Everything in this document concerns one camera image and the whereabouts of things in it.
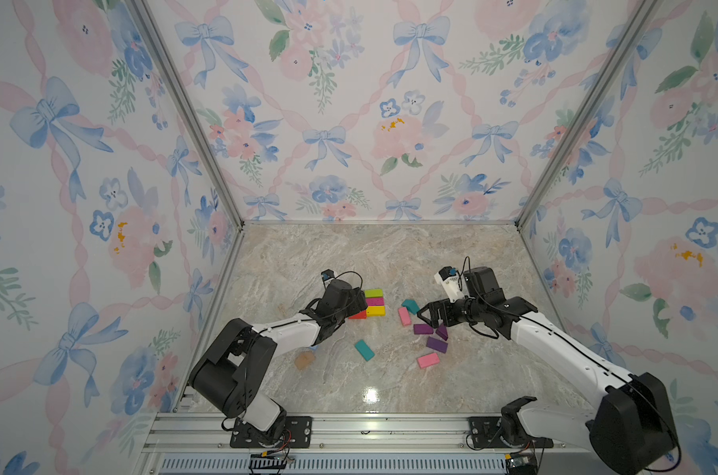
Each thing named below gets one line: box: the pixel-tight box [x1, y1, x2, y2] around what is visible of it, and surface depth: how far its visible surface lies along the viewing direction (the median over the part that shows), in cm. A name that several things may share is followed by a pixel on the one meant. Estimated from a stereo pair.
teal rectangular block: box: [354, 339, 375, 362], surface depth 90 cm
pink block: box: [417, 352, 441, 370], surface depth 87 cm
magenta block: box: [364, 296, 385, 306], surface depth 99 cm
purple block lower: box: [426, 336, 449, 354], surface depth 90 cm
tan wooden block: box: [294, 351, 316, 371], surface depth 87 cm
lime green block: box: [363, 288, 385, 298], surface depth 100 cm
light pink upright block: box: [397, 306, 413, 327], surface depth 97 cm
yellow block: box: [365, 305, 387, 317], surface depth 97 cm
